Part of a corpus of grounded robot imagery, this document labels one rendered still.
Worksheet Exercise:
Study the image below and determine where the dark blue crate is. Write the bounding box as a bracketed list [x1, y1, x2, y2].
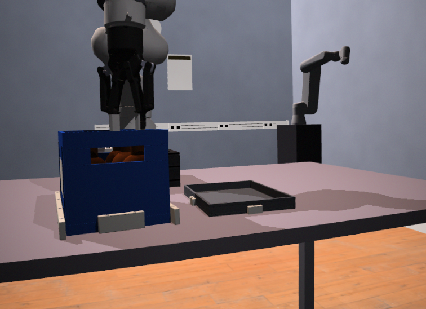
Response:
[58, 129, 171, 236]

